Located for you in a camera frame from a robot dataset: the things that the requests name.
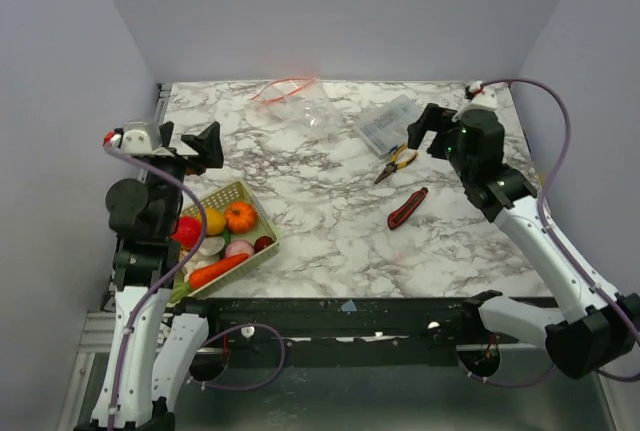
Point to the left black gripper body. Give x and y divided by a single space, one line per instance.
177 166

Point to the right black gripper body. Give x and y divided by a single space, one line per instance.
439 124

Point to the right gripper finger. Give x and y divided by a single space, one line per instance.
438 147
434 118

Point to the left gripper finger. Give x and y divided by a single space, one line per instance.
165 132
208 152

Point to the red bell pepper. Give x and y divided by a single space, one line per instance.
188 232

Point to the clear zip top bag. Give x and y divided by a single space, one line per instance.
301 103

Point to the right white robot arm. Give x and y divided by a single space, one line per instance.
592 324

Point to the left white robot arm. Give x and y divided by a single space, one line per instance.
144 376

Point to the clear plastic parts box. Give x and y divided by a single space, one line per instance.
385 127

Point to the green plastic basket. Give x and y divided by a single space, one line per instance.
238 238

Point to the yellow mango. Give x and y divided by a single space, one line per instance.
215 222

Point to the red black utility knife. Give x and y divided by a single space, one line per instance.
400 215

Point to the small orange pumpkin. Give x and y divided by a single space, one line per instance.
241 217

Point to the white mushroom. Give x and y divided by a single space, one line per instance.
212 246

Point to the white garlic bulb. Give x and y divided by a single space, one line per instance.
196 261

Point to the pink purple onion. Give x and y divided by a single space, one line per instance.
237 247

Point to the orange carrot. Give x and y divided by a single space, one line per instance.
203 276

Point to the dark red plum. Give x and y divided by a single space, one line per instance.
262 243

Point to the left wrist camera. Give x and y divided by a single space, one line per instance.
136 138

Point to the yellow handled pliers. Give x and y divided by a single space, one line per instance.
400 157

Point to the aluminium frame rail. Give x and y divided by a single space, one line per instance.
142 220

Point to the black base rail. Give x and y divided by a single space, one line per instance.
257 333

